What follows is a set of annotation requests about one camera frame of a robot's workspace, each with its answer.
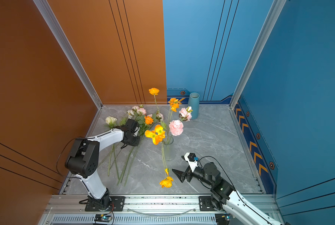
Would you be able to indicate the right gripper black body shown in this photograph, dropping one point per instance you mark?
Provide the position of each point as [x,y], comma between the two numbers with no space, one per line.
[189,175]

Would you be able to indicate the pink ranunculus flower stem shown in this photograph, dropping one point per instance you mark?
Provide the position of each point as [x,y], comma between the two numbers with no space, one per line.
[175,127]

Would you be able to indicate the yellow orange poppy stem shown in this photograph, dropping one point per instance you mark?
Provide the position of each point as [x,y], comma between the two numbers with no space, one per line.
[159,133]

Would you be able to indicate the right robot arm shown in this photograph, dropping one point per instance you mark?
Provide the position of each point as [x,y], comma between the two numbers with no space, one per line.
[225,196]

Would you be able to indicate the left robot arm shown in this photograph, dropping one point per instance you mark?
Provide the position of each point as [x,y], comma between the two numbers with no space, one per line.
[82,161]

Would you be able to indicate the clear ribbed glass vase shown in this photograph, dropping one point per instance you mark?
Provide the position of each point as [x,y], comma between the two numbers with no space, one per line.
[169,149]

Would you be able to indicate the teal ceramic vase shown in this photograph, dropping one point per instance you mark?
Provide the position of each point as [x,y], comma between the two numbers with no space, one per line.
[194,100]

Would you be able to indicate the orange rose flower stem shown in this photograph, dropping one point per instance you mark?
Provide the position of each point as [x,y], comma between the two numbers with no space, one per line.
[132,154]

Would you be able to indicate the pink white lisianthus stem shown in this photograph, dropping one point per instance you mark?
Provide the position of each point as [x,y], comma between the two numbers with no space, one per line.
[139,114]

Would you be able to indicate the white rose flower stem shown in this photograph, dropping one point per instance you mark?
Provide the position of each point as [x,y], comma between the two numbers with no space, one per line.
[110,138]

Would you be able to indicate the green circuit board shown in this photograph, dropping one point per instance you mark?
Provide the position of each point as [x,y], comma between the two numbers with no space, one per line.
[103,219]

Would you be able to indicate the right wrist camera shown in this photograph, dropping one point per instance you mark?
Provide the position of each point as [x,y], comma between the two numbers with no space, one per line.
[192,160]

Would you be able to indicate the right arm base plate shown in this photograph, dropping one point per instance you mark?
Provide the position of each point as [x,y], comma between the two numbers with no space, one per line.
[209,203]

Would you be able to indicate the aluminium front rail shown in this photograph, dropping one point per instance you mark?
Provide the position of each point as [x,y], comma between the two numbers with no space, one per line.
[169,209]

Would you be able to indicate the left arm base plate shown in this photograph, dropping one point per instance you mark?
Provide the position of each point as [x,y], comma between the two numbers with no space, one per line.
[106,204]

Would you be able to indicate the aluminium corner post right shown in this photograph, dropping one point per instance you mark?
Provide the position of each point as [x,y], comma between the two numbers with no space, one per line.
[269,23]

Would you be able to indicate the aluminium corner post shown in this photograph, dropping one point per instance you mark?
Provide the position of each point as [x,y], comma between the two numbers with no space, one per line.
[269,23]
[56,29]

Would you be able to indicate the aluminium corner post left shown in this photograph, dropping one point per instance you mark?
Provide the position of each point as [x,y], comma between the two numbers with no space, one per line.
[56,29]

